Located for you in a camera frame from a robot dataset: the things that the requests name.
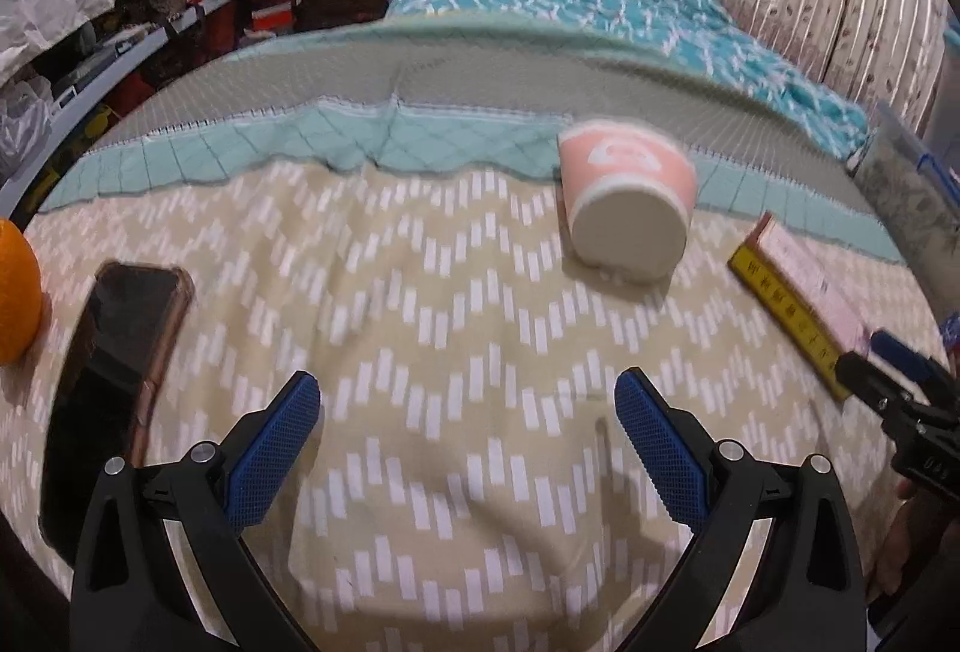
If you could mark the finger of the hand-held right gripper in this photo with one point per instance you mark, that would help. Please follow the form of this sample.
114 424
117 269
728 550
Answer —
904 355
866 378

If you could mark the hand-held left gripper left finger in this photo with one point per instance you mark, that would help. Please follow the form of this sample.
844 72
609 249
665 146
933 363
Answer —
274 449

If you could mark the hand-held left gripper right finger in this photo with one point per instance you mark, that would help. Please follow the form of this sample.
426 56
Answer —
660 449

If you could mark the yellow and pink box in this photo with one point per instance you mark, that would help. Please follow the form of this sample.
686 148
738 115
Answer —
795 299

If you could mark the person's right hand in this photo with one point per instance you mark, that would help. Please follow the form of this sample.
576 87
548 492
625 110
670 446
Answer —
904 547

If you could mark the black smartphone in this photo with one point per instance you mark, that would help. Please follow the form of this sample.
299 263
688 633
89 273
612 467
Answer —
112 359

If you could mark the beige chevron bed sheet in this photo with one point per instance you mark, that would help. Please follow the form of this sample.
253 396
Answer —
412 322

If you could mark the pink paper cup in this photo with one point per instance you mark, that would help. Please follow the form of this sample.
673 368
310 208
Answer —
622 172

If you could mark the orange at left edge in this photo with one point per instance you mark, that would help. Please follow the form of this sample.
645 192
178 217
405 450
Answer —
15 292

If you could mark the grey and teal quilted mat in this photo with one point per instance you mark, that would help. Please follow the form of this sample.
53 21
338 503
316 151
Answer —
300 82

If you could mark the dark wooden nightstand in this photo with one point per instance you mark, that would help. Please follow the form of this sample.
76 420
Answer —
337 6

